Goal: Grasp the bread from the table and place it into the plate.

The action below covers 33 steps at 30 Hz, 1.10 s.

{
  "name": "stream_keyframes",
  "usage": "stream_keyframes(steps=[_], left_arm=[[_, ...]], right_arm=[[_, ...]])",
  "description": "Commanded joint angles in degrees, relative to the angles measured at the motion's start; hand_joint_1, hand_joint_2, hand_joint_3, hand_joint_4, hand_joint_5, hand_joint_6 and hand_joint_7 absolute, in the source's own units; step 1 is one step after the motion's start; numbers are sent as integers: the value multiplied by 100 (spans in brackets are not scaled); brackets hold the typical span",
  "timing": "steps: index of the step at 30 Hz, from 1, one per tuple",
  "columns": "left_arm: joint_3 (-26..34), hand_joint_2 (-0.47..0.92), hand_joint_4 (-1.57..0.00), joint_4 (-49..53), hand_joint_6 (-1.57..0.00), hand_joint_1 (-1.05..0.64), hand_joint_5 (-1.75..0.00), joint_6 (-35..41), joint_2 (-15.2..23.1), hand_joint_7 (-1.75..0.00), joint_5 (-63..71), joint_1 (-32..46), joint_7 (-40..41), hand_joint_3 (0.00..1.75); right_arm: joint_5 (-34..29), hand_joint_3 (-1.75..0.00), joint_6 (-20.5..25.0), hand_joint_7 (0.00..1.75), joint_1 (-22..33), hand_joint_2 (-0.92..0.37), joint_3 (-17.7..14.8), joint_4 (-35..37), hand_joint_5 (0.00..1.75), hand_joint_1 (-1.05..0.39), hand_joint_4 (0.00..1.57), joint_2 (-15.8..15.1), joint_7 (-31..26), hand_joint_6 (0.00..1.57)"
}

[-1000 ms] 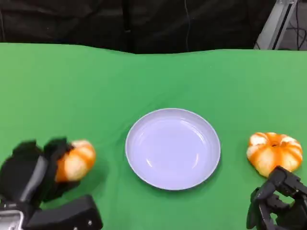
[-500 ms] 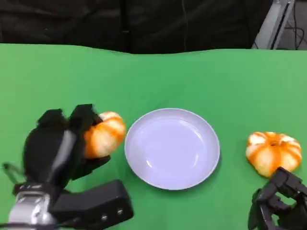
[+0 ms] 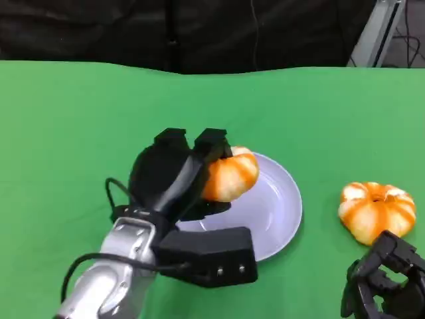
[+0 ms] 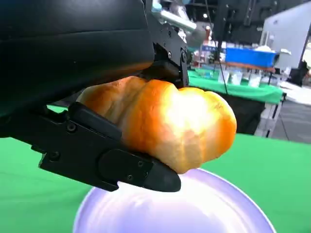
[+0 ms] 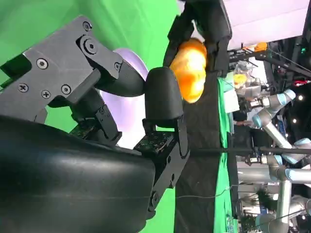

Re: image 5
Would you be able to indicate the orange and white bread roll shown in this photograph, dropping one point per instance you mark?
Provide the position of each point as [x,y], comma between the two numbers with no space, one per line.
[192,72]

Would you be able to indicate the black horizontal pole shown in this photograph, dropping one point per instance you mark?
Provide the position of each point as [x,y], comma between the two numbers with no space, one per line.
[243,151]

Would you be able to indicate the lilac plate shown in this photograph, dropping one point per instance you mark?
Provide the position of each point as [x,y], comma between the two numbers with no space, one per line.
[126,114]

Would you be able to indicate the black backdrop curtain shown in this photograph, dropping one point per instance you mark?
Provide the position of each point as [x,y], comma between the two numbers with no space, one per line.
[199,126]

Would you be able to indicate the green table cloth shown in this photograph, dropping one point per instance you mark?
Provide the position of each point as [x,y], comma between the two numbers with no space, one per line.
[133,24]

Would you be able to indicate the green backdrop cloth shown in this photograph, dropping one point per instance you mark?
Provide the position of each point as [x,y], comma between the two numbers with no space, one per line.
[224,170]

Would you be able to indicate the black overhead beam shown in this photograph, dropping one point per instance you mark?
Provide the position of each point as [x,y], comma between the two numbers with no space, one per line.
[279,59]

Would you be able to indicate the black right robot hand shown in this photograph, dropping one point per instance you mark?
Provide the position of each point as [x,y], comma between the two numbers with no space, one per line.
[60,182]

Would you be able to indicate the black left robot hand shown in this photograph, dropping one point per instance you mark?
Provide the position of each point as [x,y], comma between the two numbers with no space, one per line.
[216,24]

